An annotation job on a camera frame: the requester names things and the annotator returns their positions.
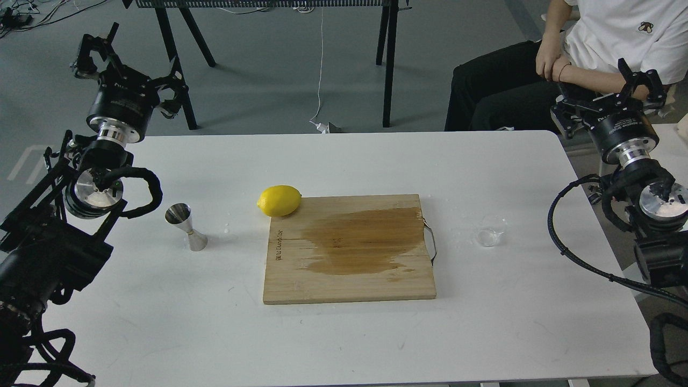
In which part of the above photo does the wooden cutting board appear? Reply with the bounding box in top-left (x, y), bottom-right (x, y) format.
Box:
top-left (263, 193), bottom-right (437, 305)

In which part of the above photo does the steel double jigger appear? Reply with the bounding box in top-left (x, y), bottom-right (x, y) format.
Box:
top-left (164, 203), bottom-right (208, 252)

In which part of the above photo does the yellow lemon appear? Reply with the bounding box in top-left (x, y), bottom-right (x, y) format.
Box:
top-left (256, 185), bottom-right (302, 217)

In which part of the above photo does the white side table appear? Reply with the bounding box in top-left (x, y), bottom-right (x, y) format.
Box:
top-left (650, 115), bottom-right (687, 187)

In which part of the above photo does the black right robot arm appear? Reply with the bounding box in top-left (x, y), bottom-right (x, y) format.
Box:
top-left (547, 59), bottom-right (687, 307)

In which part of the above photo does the black metal frame table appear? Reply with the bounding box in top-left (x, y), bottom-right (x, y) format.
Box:
top-left (123, 1), bottom-right (405, 129)

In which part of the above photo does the seated person white shirt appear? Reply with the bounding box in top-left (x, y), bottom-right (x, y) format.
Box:
top-left (445, 1), bottom-right (687, 132)

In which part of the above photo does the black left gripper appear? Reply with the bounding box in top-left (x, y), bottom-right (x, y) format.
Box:
top-left (70, 22), bottom-right (188, 144)

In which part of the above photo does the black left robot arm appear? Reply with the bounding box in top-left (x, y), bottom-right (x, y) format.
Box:
top-left (1, 24), bottom-right (188, 386)

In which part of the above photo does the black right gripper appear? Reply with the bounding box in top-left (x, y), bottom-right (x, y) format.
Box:
top-left (550, 58), bottom-right (668, 164)

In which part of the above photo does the small clear glass cup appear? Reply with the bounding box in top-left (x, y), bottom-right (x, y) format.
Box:
top-left (475, 214), bottom-right (508, 247)

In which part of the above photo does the white power cable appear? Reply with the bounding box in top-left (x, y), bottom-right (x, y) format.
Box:
top-left (309, 6), bottom-right (341, 134)

